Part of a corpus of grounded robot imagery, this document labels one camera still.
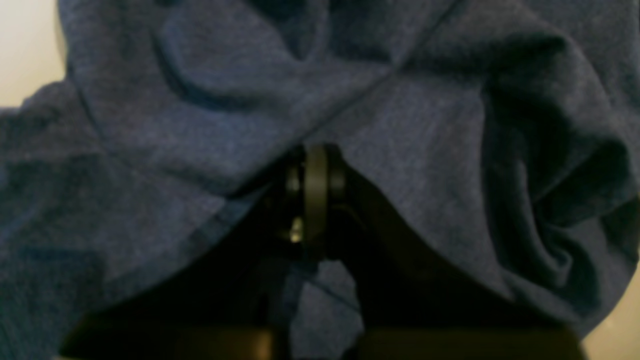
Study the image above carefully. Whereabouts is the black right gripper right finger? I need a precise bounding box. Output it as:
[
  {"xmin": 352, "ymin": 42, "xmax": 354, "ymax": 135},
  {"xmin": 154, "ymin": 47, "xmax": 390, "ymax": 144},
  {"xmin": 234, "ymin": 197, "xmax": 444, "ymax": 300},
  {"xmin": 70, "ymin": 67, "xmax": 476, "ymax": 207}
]
[{"xmin": 325, "ymin": 145, "xmax": 585, "ymax": 360}]

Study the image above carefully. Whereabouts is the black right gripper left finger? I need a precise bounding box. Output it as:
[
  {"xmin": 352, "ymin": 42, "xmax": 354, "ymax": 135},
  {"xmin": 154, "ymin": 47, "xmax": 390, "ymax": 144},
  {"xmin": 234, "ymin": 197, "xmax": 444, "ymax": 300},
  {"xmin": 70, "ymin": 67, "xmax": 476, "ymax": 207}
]
[{"xmin": 60, "ymin": 145, "xmax": 329, "ymax": 360}]

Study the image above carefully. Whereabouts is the blue t-shirt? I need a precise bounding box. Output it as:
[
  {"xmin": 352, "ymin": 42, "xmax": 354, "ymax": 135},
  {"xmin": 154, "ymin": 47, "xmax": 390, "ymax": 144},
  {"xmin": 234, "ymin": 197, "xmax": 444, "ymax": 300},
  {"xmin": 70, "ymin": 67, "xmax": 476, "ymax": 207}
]
[{"xmin": 1, "ymin": 0, "xmax": 639, "ymax": 360}]

